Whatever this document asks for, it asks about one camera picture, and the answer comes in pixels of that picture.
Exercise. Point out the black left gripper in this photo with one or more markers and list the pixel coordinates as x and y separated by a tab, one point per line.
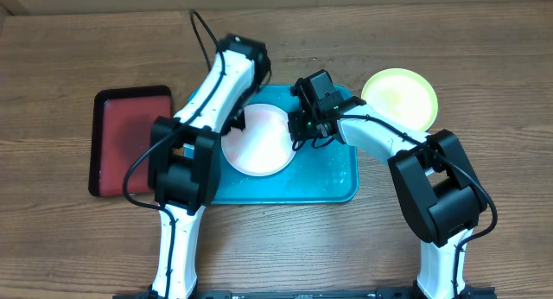
238	123

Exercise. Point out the teal plastic tray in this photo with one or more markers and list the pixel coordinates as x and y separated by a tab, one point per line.
314	176

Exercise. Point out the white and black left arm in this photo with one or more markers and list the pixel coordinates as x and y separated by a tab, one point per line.
185	160

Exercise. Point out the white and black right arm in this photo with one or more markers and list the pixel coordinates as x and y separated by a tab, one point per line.
439	194

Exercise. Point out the yellow plate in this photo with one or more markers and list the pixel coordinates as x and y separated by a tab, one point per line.
403	96

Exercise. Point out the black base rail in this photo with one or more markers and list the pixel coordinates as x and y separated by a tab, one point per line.
302	294

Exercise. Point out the pink plate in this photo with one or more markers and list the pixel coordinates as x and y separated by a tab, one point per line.
264	146

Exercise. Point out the black tray with red liquid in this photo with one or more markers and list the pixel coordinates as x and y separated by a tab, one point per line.
121	128

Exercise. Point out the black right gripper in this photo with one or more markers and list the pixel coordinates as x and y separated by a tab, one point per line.
301	122

